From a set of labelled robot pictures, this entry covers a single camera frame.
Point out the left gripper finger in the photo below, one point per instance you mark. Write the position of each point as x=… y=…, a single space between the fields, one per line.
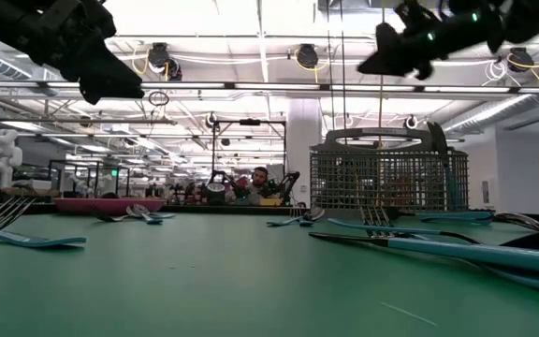
x=101 y=79

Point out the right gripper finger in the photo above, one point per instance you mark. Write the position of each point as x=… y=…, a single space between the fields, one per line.
x=391 y=58

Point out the teal spoons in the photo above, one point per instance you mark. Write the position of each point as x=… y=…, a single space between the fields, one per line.
x=110 y=217

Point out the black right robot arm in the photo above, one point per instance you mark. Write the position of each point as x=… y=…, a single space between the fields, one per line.
x=531 y=19

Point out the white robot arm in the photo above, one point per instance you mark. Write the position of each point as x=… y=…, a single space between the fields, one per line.
x=3 y=154

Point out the black background robot arm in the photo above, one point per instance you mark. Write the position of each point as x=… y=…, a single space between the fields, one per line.
x=218 y=180
x=290 y=180

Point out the long ceiling light bar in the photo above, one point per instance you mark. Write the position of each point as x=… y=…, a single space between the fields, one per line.
x=353 y=87

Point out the white building column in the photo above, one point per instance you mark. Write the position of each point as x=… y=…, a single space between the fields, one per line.
x=304 y=140

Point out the pink round plate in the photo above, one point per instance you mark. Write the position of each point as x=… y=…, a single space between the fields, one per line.
x=110 y=206

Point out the person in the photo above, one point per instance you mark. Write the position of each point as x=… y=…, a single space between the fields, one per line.
x=260 y=180

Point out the yellow box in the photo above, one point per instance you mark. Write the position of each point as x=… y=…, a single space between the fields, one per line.
x=271 y=202

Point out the black gantry frame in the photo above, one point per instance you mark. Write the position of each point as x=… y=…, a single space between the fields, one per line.
x=249 y=122

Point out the black aluminium table frame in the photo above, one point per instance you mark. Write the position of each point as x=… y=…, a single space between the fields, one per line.
x=232 y=210

